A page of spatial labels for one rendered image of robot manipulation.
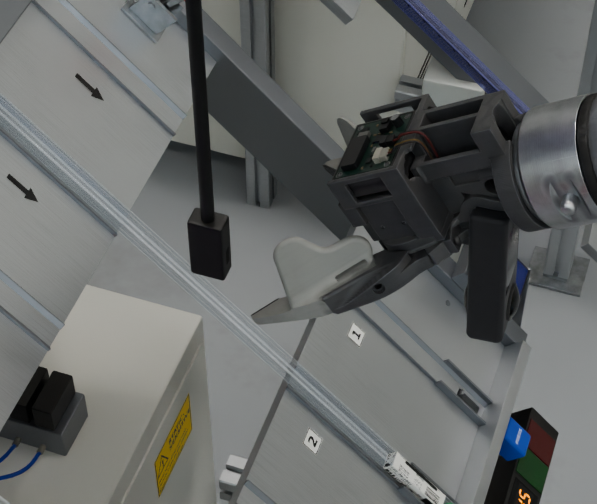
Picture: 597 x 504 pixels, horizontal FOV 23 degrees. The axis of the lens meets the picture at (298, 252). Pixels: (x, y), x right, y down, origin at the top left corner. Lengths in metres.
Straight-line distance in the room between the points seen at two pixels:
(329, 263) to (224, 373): 1.28
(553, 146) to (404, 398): 0.41
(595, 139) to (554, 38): 1.94
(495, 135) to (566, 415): 1.35
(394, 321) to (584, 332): 1.08
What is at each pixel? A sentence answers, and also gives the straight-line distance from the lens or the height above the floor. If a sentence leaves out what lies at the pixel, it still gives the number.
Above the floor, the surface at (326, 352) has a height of 0.84.
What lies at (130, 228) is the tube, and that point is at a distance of 1.05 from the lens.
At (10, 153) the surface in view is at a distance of 1.03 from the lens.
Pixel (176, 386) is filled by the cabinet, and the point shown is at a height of 0.60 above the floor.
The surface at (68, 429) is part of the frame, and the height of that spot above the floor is 0.65.
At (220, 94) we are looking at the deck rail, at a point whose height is 0.94.
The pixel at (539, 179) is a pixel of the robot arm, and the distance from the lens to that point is 0.85.
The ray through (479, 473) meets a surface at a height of 0.73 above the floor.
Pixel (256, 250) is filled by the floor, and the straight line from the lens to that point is 2.35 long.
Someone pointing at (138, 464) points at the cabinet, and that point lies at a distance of 1.39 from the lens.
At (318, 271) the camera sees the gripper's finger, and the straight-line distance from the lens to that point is 0.92.
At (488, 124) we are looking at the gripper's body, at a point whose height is 1.17.
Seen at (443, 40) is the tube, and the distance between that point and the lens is 1.27.
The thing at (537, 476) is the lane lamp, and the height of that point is 0.65.
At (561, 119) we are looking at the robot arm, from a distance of 0.85.
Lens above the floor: 1.75
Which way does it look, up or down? 48 degrees down
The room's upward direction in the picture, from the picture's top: straight up
